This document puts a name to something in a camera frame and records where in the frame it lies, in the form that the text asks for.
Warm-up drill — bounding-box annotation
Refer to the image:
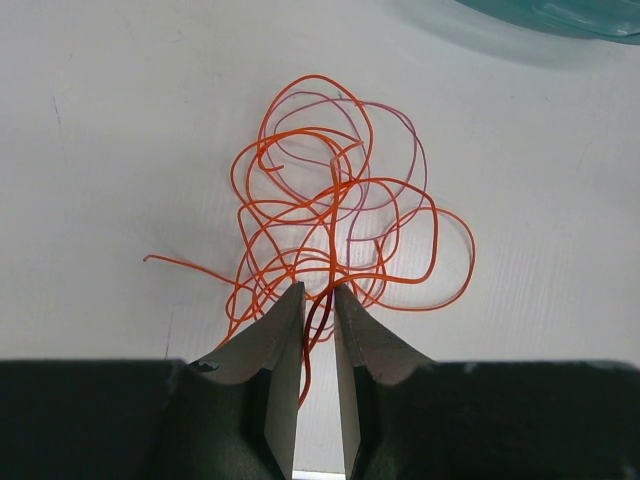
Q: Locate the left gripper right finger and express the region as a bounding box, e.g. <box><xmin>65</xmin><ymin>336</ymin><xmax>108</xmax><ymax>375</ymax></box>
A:
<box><xmin>334</xmin><ymin>286</ymin><xmax>639</xmax><ymax>479</ymax></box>

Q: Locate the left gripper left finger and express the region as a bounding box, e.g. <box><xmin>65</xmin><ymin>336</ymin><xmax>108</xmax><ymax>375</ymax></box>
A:
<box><xmin>1</xmin><ymin>283</ymin><xmax>304</xmax><ymax>479</ymax></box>

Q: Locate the orange cable bundle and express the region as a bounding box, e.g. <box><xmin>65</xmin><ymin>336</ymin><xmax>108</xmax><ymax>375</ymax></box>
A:
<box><xmin>143</xmin><ymin>74</ymin><xmax>477</xmax><ymax>411</ymax></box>

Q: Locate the thin pink cable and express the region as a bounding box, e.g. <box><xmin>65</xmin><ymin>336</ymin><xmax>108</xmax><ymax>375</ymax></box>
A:
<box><xmin>244</xmin><ymin>90</ymin><xmax>429</xmax><ymax>301</ymax></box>

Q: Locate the teal transparent plastic bin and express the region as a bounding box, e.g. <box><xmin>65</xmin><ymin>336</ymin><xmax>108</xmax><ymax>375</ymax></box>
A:
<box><xmin>461</xmin><ymin>0</ymin><xmax>639</xmax><ymax>46</ymax></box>

